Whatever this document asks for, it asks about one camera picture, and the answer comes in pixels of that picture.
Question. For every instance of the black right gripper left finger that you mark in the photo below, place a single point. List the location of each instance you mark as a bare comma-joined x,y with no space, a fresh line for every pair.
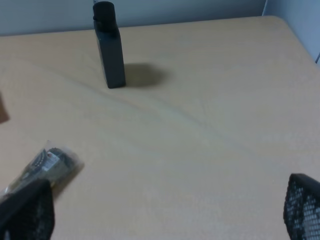
28,214

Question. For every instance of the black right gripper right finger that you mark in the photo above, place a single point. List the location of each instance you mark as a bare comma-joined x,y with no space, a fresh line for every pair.
301,212

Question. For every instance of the orange toy waffle wedge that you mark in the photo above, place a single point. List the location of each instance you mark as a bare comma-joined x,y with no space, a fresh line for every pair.
4,116

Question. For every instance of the black flat bottle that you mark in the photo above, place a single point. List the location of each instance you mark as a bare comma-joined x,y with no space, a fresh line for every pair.
109,44

